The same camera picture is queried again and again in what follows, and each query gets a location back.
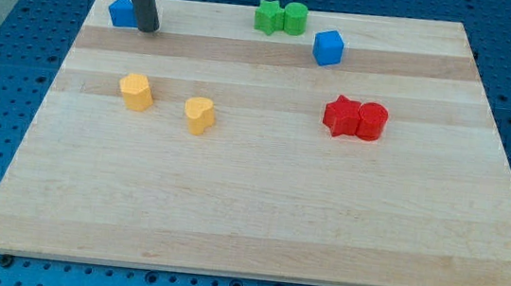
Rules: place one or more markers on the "blue triangle block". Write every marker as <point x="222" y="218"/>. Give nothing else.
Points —
<point x="122" y="14"/>

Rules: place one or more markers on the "wooden board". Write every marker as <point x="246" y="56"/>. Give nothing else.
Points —
<point x="266" y="192"/>

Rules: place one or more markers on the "yellow heart block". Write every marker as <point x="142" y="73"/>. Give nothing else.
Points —
<point x="200" y="115"/>

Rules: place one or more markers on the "red star block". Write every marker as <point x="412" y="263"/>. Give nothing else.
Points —
<point x="342" y="116"/>

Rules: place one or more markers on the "red cylinder block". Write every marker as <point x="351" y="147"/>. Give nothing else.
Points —
<point x="373" y="118"/>

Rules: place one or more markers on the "blue cube block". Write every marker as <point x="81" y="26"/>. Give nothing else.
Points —
<point x="328" y="47"/>

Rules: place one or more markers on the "green star block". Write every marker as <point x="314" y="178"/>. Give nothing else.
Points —
<point x="269" y="17"/>

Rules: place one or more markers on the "yellow pentagon block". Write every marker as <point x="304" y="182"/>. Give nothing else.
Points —
<point x="135" y="89"/>

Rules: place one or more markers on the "green cylinder block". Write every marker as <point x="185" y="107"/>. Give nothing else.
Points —
<point x="295" y="18"/>

